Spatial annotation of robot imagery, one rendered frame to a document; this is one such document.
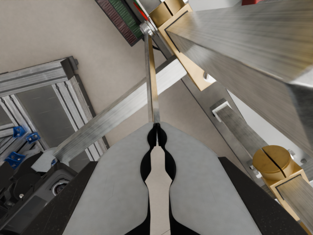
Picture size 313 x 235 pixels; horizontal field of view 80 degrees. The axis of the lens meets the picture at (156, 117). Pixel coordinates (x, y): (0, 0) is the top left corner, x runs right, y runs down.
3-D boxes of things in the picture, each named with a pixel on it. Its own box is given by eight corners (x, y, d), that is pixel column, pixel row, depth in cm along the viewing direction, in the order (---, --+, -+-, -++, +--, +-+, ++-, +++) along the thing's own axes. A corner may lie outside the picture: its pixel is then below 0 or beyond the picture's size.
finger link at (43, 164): (34, 151, 39) (7, 186, 31) (53, 135, 38) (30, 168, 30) (47, 160, 40) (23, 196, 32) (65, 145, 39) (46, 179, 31)
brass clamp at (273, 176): (271, 199, 36) (290, 224, 32) (242, 157, 30) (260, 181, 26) (302, 183, 35) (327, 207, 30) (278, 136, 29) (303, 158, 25)
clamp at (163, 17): (193, 82, 34) (200, 92, 30) (146, 15, 29) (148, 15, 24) (219, 63, 33) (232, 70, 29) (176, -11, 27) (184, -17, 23)
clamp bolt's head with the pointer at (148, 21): (131, 14, 38) (150, 43, 28) (122, 3, 36) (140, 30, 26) (138, 7, 37) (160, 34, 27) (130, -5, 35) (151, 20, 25)
